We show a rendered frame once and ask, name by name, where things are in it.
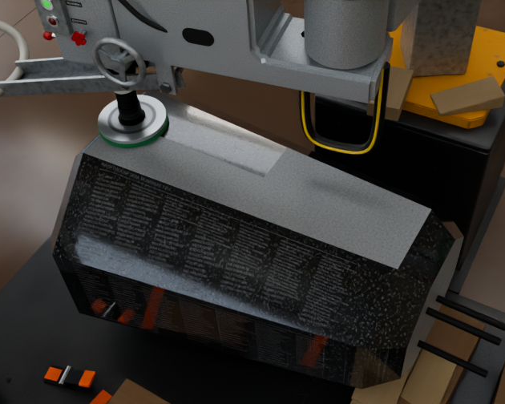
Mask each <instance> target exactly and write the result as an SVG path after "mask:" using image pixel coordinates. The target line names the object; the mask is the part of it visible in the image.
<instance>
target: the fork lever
mask: <svg viewBox="0 0 505 404"><path fill-rule="evenodd" d="M15 65H16V66H17V67H21V68H22V69H23V70H24V75H23V76H22V77H21V78H20V80H15V81H1V82H0V88H1V89H2V90H3V91H4V93H5V94H4V95H3V96H12V95H48V94H66V93H84V92H103V91H138V90H157V89H160V90H161V91H162V92H163V93H164V94H169V93H170V92H171V91H172V89H171V88H170V85H168V84H166V83H163V84H161V85H160V86H159V83H158V79H157V74H156V72H152V73H147V74H146V77H145V80H144V81H143V82H142V83H141V84H140V85H139V86H136V87H122V86H120V85H117V84H115V83H113V82H111V81H110V80H108V79H107V78H106V77H104V76H103V75H102V74H101V72H100V71H99V70H98V68H97V67H96V66H92V65H87V64H83V63H76V62H72V61H67V60H65V59H64V58H63V57H60V58H49V59H29V60H18V61H16V62H15ZM183 70H184V68H183V67H175V69H174V73H175V77H176V86H177V88H185V87H186V84H185V82H184V80H183V78H182V75H181V73H182V71H183ZM126 76H127V80H133V79H136V78H137V77H138V76H139V74H126Z"/></svg>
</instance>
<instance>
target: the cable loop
mask: <svg viewBox="0 0 505 404"><path fill-rule="evenodd" d="M389 78H390V63H388V62H386V63H385V65H384V67H383V69H382V81H381V84H380V87H379V89H378V93H377V94H376V97H375V100H374V117H373V123H372V128H371V133H370V137H369V139H368V141H367V142H366V143H363V144H351V143H343V142H338V141H335V140H331V139H327V138H325V137H323V136H321V135H319V134H317V133H316V131H315V130H314V128H313V124H312V120H311V113H310V92H308V91H299V105H300V117H301V126H302V130H303V132H304V134H305V136H306V138H307V139H308V140H309V141H310V142H312V143H313V144H315V145H317V146H318V147H322V148H324V149H326V150H330V151H332V152H339V153H343V154H348V155H356V156H361V155H366V154H369V153H371V152H372V151H373V150H374V149H375V148H376V147H377V146H378V144H379V142H380V140H381V137H382V131H383V127H384V122H385V115H386V100H387V93H388V86H389Z"/></svg>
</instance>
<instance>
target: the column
mask: <svg viewBox="0 0 505 404"><path fill-rule="evenodd" d="M481 1H482V0H422V1H421V2H420V3H419V4H418V5H417V6H416V7H415V8H414V9H413V10H412V12H411V13H410V14H409V15H408V16H407V18H406V19H405V20H404V21H403V22H402V32H401V39H400V45H401V48H402V53H403V57H404V60H405V64H406V69H409V70H414V75H413V77H417V76H431V75H459V74H466V72H467V65H468V61H469V58H470V53H471V47H472V43H473V38H474V35H475V28H476V23H477V20H478V16H479V9H480V5H481Z"/></svg>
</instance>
